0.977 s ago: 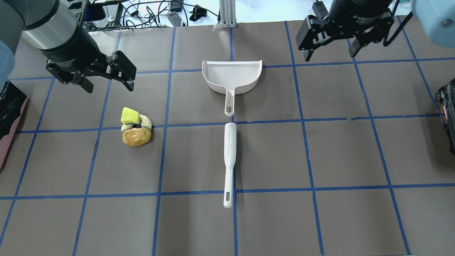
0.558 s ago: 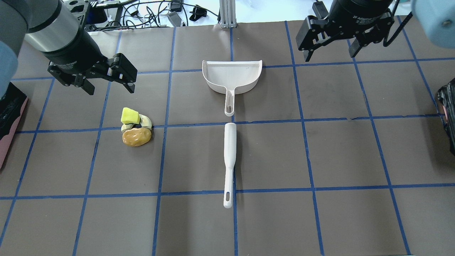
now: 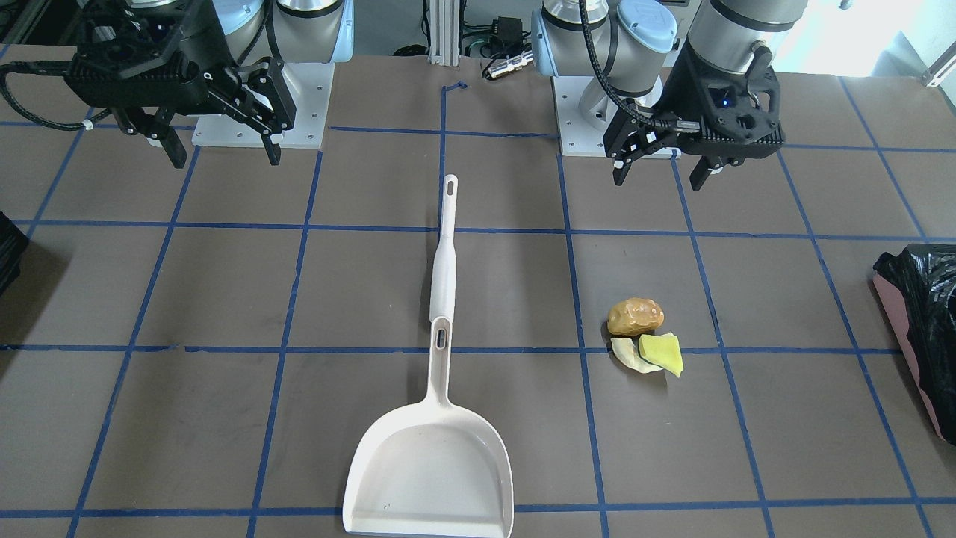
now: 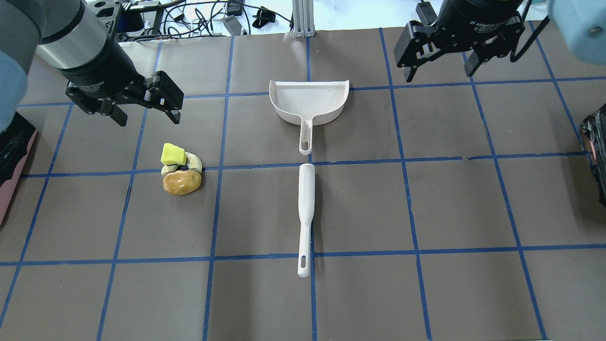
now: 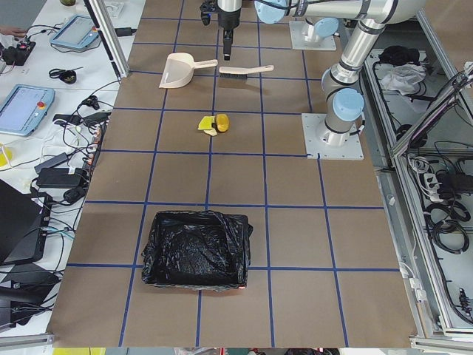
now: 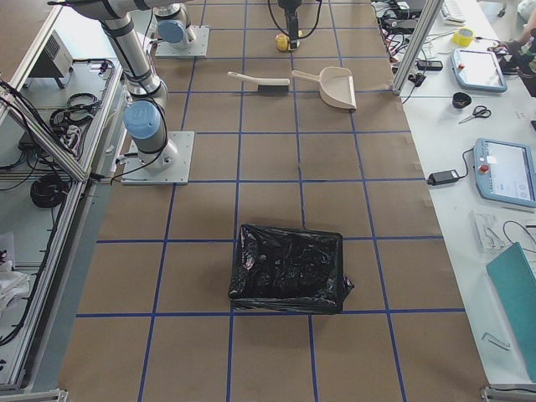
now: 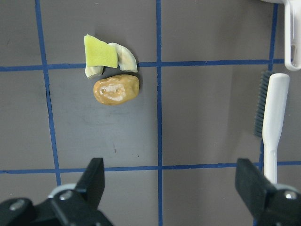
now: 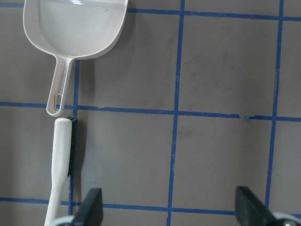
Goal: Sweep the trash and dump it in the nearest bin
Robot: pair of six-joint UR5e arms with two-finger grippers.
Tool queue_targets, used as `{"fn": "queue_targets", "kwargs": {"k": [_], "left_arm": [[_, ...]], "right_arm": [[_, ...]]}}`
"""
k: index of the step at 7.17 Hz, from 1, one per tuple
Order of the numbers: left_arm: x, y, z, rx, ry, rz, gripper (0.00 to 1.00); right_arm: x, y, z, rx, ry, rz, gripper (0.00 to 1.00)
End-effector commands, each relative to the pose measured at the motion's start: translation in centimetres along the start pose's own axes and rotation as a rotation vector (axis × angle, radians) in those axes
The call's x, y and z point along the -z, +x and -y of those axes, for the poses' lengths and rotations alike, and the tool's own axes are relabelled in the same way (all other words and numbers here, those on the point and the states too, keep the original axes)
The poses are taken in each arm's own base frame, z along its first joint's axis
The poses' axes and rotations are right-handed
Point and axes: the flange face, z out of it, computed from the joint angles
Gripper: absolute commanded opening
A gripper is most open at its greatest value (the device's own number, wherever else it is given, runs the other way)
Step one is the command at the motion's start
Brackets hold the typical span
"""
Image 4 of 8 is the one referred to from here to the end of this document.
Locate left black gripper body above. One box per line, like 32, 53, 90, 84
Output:
65, 73, 157, 117

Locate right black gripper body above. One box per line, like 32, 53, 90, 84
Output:
436, 0, 522, 48

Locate yellow sponge piece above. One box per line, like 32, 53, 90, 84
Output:
160, 143, 187, 166

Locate pale peel scrap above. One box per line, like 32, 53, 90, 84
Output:
160, 152, 204, 178

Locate brown potato-like trash piece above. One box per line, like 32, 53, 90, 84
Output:
162, 170, 203, 196

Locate white plastic dustpan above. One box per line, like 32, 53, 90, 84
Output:
268, 80, 350, 155

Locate white hand brush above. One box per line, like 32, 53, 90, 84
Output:
297, 163, 315, 278

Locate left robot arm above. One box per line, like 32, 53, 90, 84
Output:
1, 0, 184, 130

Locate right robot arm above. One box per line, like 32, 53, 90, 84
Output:
393, 0, 606, 82

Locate left black-lined trash bin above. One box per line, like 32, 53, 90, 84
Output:
0, 112, 38, 222

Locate black-lined trash bin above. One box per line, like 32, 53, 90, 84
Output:
581, 105, 606, 206
0, 112, 38, 222

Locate right black-lined trash bin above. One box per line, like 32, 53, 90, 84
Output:
581, 105, 606, 206

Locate aluminium frame post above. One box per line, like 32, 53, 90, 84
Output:
292, 0, 316, 37

